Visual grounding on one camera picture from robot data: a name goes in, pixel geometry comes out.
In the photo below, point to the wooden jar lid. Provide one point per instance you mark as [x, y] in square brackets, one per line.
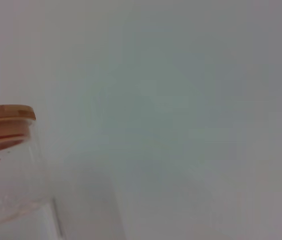
[3, 117]

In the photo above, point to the clear glass water dispenser jar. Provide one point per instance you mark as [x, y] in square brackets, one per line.
[11, 180]

